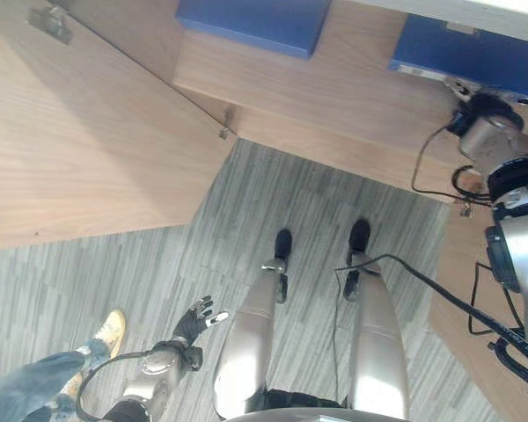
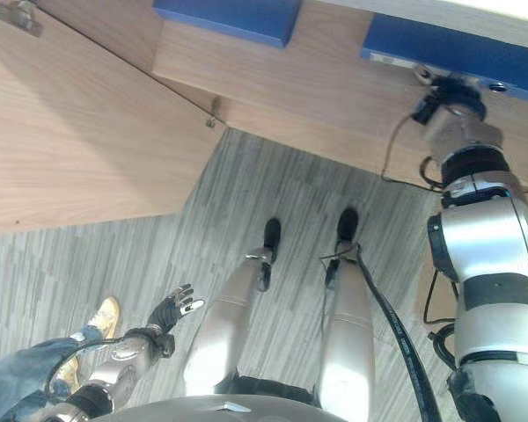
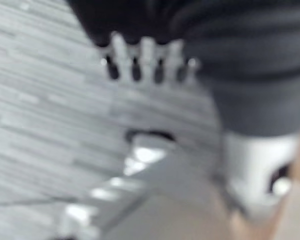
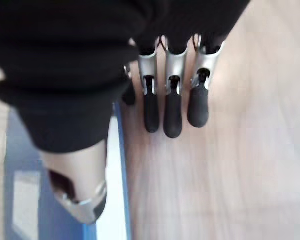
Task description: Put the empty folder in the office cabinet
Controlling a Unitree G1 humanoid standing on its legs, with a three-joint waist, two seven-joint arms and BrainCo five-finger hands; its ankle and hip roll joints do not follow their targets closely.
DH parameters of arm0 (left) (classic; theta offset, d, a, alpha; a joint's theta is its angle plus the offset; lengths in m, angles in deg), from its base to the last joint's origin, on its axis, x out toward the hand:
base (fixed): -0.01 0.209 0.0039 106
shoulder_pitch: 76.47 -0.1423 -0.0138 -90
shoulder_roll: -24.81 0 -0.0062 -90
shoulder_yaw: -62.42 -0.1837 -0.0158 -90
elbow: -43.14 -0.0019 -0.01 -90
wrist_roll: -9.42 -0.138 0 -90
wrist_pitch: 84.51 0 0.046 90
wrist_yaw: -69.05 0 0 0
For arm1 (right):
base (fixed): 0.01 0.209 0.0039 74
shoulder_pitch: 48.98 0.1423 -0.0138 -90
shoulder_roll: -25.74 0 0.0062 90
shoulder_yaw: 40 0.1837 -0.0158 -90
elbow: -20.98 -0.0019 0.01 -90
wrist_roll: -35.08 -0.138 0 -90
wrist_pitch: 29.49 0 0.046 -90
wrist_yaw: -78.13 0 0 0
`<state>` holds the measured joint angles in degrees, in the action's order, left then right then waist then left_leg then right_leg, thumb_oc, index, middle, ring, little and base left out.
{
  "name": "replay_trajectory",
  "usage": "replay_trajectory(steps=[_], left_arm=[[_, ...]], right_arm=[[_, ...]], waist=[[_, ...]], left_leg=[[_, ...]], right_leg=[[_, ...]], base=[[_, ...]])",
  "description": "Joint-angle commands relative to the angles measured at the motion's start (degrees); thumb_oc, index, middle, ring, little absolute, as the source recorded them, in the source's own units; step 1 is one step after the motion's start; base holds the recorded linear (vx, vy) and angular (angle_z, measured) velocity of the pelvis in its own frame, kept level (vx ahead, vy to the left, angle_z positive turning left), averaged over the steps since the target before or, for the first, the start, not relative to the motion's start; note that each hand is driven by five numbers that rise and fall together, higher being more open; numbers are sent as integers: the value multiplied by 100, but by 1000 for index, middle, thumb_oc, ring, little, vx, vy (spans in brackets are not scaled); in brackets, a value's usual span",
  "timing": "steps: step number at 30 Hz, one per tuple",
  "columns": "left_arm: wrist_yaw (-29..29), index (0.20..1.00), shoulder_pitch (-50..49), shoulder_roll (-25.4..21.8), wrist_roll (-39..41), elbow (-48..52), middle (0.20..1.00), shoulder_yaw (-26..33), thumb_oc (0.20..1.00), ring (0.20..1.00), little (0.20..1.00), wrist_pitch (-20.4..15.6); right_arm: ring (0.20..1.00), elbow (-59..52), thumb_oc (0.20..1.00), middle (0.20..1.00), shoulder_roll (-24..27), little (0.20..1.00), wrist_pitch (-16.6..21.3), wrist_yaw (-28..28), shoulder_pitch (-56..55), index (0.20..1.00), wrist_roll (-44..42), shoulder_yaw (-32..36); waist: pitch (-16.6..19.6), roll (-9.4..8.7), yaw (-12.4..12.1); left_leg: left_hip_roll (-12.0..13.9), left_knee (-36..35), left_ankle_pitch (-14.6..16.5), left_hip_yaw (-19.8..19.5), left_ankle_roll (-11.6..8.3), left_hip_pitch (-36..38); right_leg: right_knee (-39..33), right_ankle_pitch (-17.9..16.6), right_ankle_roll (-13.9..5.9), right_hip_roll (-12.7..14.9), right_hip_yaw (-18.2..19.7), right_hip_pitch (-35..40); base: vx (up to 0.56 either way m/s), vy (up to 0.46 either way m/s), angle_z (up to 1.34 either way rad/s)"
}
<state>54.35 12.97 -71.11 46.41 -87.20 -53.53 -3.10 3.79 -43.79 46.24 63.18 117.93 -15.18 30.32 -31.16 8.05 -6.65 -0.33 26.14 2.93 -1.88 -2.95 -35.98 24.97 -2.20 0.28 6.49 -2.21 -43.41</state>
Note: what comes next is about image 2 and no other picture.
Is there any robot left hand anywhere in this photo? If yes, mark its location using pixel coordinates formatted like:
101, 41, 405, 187
150, 282, 206, 337

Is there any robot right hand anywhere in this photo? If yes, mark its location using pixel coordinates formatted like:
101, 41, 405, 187
411, 64, 488, 119

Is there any blue folder with label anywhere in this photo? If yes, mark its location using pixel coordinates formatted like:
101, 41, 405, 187
359, 11, 528, 105

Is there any wooden office cabinet body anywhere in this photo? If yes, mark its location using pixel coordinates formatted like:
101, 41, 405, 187
39, 0, 528, 194

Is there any wooden cabinet door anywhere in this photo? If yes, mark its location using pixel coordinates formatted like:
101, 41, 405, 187
0, 0, 228, 235

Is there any plain blue folder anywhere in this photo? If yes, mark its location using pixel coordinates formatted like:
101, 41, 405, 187
151, 0, 303, 50

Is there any person's yellow shoe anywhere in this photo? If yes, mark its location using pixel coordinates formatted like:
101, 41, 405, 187
52, 353, 84, 397
86, 295, 121, 340

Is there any silver robot left leg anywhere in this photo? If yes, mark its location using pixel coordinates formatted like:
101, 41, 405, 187
182, 244, 277, 397

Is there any silver robot leg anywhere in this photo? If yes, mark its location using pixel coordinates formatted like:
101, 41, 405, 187
182, 244, 277, 397
318, 244, 376, 422

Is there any grey robot torso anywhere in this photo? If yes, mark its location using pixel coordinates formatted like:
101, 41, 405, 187
126, 373, 349, 422

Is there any dark robot left foot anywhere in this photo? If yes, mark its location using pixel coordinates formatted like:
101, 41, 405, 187
260, 216, 283, 266

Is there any dark robot foot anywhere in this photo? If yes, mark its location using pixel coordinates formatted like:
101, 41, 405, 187
260, 216, 283, 266
334, 207, 361, 248

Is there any person's leg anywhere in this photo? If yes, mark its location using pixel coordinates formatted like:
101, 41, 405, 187
0, 324, 107, 422

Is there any dark robot right foot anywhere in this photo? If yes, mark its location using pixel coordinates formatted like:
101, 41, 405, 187
334, 207, 361, 248

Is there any silver robot right leg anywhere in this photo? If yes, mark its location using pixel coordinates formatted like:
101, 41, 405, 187
318, 244, 376, 422

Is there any small metal door hinge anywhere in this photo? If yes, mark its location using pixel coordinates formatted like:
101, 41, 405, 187
203, 98, 224, 130

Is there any large metal door hinge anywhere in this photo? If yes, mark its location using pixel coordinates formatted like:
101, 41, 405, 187
0, 1, 44, 39

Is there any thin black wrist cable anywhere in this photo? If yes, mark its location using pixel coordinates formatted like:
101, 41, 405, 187
379, 112, 446, 193

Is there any thin black elbow cable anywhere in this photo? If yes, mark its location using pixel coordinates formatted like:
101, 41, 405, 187
422, 266, 461, 327

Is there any thick black hose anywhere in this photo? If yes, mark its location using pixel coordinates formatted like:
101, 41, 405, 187
355, 243, 444, 422

